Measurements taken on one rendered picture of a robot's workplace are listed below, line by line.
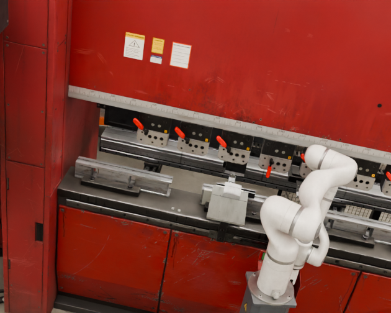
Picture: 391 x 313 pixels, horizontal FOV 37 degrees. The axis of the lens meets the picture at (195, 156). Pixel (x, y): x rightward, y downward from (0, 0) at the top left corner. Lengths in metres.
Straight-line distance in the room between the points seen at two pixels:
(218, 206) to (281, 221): 0.68
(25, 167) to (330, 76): 1.46
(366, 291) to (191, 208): 0.99
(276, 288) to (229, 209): 0.57
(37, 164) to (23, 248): 0.54
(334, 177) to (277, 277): 0.46
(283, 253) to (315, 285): 0.90
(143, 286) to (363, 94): 1.55
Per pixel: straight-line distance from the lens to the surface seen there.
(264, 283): 2.40
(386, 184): 2.91
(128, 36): 2.65
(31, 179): 2.91
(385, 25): 2.57
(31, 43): 2.57
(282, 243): 2.28
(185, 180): 4.70
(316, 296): 3.20
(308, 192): 2.30
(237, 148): 2.80
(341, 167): 2.44
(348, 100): 2.68
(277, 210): 2.20
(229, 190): 2.94
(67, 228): 3.16
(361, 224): 3.06
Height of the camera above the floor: 2.68
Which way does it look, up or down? 32 degrees down
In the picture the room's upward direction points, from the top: 11 degrees clockwise
